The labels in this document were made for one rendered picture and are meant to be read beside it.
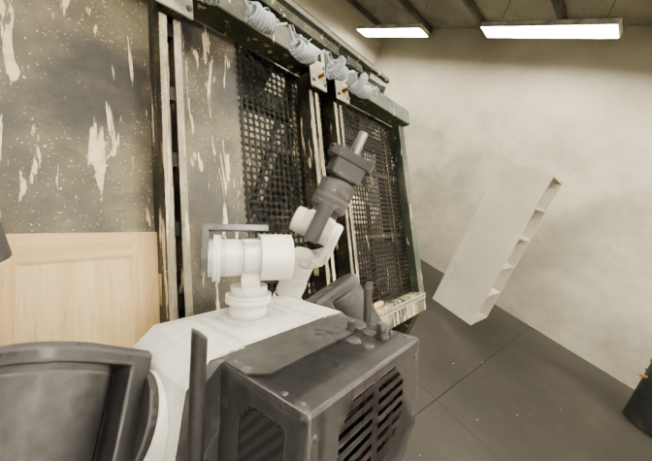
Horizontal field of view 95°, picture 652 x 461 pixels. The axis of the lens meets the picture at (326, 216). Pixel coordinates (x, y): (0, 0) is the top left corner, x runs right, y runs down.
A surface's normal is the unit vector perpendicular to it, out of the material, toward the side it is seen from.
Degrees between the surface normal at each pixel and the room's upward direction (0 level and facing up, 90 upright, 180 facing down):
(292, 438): 90
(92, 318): 57
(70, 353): 39
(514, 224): 90
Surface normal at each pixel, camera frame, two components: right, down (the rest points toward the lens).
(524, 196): -0.72, -0.07
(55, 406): 0.73, -0.44
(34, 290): 0.76, -0.14
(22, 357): 0.26, -0.55
